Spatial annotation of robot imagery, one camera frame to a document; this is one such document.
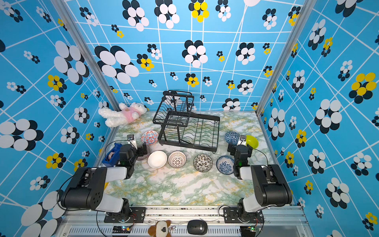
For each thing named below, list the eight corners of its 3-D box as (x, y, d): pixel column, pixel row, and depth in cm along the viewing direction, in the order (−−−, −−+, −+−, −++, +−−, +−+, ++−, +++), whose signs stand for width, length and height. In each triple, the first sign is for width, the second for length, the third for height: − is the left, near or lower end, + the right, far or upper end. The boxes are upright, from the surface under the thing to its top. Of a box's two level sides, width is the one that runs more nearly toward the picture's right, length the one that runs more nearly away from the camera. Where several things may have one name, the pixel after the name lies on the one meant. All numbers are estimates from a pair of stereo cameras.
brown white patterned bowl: (168, 168, 91) (167, 165, 88) (170, 153, 98) (169, 150, 94) (186, 168, 91) (186, 165, 88) (186, 153, 97) (186, 150, 94)
